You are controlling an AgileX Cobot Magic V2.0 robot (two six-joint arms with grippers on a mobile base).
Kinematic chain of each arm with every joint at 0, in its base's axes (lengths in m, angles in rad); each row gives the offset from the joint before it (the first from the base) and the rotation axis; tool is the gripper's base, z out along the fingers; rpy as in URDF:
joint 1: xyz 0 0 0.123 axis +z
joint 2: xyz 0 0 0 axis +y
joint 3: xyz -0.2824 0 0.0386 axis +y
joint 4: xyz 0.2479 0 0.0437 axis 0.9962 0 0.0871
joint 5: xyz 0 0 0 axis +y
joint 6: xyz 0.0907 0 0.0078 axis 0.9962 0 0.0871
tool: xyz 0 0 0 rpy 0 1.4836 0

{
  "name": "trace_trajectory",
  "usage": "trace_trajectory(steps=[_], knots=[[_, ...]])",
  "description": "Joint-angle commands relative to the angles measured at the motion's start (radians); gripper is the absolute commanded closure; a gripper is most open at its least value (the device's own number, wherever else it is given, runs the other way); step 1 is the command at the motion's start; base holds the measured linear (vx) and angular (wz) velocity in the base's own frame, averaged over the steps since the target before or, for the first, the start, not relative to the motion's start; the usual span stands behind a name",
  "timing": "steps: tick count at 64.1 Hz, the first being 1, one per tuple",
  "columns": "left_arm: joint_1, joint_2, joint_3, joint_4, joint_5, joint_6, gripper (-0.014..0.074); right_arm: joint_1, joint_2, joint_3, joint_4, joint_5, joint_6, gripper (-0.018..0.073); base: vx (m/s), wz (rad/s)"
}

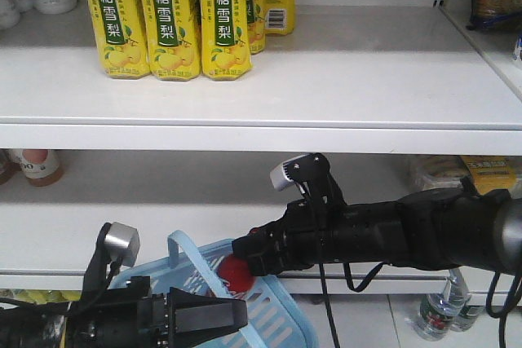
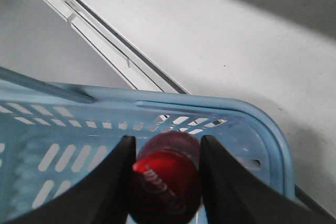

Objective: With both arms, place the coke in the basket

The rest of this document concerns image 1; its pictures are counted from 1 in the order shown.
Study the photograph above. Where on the clear water bottle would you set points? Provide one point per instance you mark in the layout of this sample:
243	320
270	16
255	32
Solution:
437	311

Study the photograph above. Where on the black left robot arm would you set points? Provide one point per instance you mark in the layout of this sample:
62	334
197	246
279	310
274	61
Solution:
46	325

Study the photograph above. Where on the clear box of biscuits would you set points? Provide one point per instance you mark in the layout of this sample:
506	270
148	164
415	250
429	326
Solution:
486	172

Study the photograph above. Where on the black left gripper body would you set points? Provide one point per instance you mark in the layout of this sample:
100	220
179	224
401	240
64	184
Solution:
126	317

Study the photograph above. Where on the yellow pear drink bottle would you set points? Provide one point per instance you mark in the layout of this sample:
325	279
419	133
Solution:
120	37
173	29
225	48

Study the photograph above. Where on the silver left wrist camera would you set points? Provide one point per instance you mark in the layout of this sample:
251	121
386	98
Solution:
122	242

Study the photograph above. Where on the white metal shelf unit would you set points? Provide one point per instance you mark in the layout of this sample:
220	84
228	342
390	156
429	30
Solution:
366	82

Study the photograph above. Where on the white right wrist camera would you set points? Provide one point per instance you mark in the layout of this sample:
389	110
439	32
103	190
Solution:
295	171

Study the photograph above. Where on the light blue plastic basket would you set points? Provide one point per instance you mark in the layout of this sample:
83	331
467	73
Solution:
275	320

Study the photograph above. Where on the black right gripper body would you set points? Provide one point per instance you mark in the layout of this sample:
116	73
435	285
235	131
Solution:
294	242

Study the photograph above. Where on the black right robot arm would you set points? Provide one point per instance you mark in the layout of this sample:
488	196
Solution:
433	230

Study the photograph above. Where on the orange C100 juice bottle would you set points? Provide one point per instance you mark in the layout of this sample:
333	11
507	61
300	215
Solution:
41	167

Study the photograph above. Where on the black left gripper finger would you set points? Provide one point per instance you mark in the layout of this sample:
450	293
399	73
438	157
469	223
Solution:
196	318

